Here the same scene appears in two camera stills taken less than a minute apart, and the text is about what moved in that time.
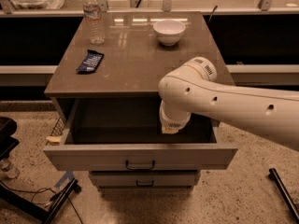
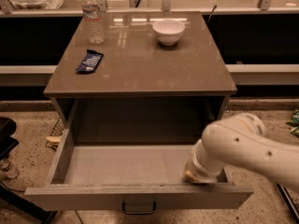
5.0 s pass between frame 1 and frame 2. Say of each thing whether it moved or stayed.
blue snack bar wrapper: stayed
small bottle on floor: stayed
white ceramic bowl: stayed
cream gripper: moved
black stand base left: stayed
